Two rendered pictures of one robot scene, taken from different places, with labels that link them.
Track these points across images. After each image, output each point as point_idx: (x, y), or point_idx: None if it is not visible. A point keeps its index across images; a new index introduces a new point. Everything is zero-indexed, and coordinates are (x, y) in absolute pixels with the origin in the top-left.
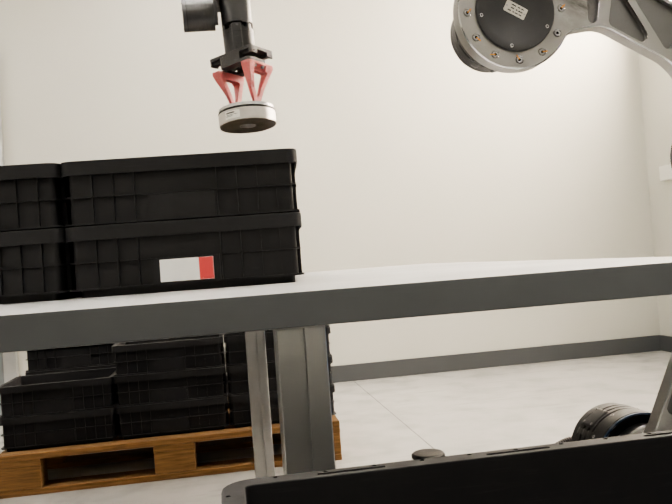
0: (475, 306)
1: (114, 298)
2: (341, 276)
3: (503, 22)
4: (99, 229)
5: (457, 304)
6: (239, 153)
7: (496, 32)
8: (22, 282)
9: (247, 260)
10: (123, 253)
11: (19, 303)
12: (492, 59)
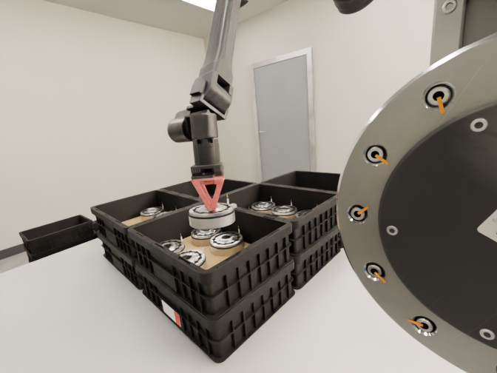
0: None
1: (102, 343)
2: (299, 334)
3: (468, 265)
4: (141, 270)
5: None
6: (177, 262)
7: (435, 283)
8: (131, 277)
9: (194, 328)
10: (153, 285)
11: (128, 288)
12: (413, 332)
